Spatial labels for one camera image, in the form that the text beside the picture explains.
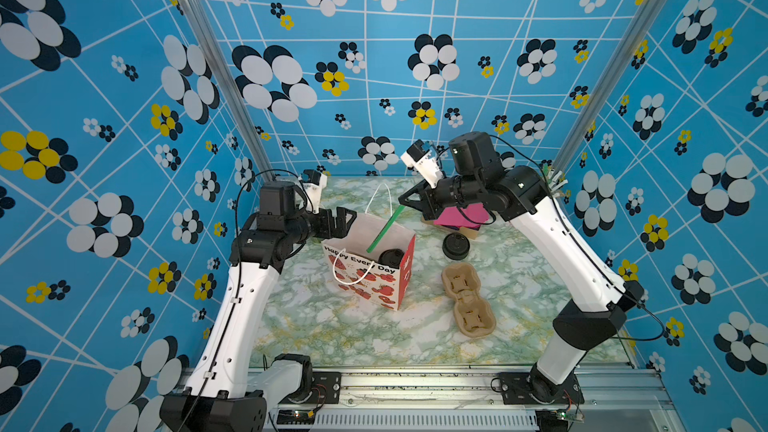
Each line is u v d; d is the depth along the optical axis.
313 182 0.61
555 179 0.94
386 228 0.70
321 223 0.61
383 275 0.71
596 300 0.42
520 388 0.73
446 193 0.56
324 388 0.73
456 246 0.96
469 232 0.99
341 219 0.62
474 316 0.83
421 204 0.59
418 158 0.54
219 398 0.36
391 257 0.81
